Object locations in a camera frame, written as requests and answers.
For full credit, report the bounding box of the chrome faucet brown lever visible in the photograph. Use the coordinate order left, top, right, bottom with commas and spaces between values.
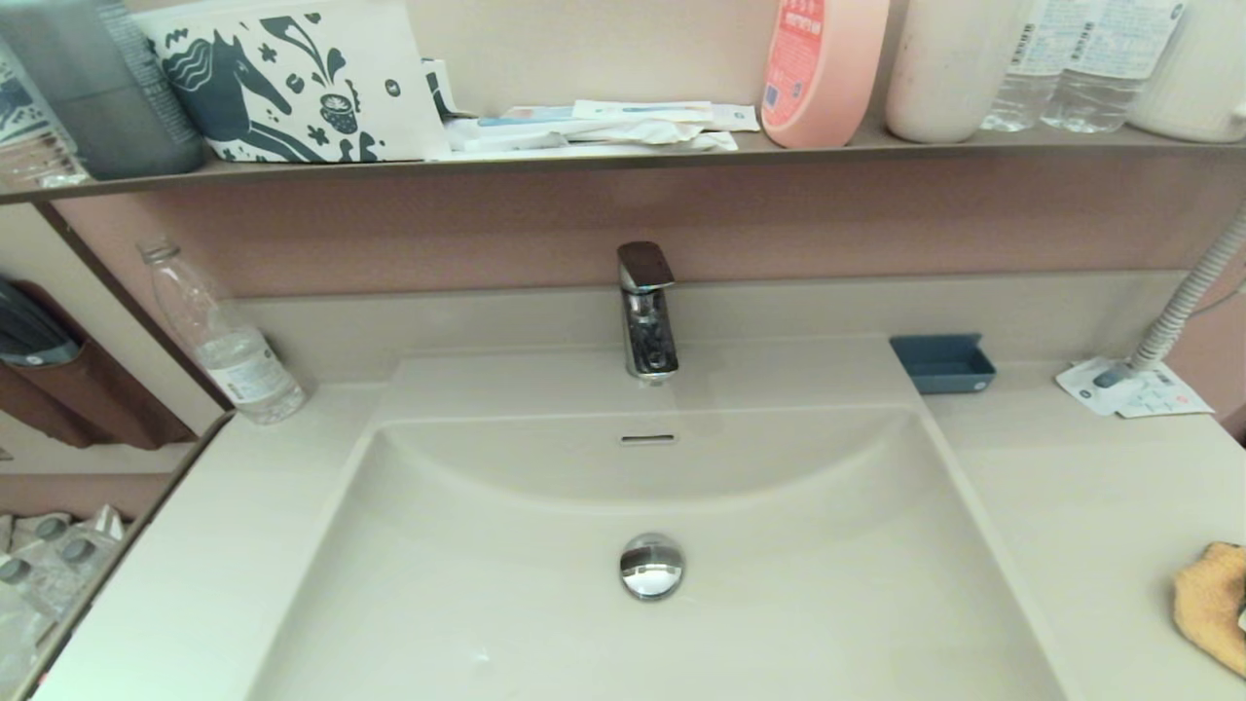
617, 241, 680, 386

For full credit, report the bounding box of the orange grey fluffy cloth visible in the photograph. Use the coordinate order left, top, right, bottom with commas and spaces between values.
1173, 541, 1246, 680

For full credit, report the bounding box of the white ceramic sink basin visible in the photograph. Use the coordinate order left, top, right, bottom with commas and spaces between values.
234, 336, 1072, 701

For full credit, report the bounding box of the large white plastic packet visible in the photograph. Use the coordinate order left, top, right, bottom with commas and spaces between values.
446, 117, 739, 159

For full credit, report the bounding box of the chrome drain stopper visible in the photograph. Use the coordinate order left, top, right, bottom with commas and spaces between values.
619, 533, 686, 602

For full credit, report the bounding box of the white blue toothbrush packet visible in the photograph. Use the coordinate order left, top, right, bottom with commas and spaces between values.
571, 99, 715, 124

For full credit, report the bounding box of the blue soap dish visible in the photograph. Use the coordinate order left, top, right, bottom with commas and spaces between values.
889, 333, 998, 395

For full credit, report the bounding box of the pink lotion bottle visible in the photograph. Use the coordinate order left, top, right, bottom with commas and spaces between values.
760, 0, 890, 149

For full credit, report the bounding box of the slim clear plastic bottle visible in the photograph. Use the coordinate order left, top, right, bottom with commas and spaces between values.
138, 240, 307, 425

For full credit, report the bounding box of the horse pattern white box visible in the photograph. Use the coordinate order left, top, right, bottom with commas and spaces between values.
129, 0, 451, 164

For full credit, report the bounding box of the white card blue logo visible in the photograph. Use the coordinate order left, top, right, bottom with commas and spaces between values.
1056, 357, 1150, 417

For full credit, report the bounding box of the clear water bottle white label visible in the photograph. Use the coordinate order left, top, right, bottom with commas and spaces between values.
1040, 0, 1189, 134
980, 0, 1072, 132

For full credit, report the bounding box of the printed paper leaflet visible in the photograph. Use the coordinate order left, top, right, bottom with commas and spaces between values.
1118, 377, 1215, 420

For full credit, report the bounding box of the dark grey canister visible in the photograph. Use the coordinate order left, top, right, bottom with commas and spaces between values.
0, 0, 207, 181

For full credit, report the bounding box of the dark grey ribbed item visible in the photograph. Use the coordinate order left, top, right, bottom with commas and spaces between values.
0, 282, 81, 368

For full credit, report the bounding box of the clear plastic packet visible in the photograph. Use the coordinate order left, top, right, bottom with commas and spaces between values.
0, 138, 91, 189

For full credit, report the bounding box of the plastic wrapped bottle pack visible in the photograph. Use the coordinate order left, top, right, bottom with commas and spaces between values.
0, 504, 128, 687

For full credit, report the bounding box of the white ribbed jar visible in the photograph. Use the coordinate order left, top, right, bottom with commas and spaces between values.
1127, 0, 1246, 143

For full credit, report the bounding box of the blue patterned box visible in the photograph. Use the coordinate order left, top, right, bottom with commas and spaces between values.
0, 47, 77, 162

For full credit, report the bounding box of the brown wall shelf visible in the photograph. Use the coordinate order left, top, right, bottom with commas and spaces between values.
0, 124, 1246, 205

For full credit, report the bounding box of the grey corrugated hose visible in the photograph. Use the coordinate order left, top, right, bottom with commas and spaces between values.
1093, 204, 1246, 388

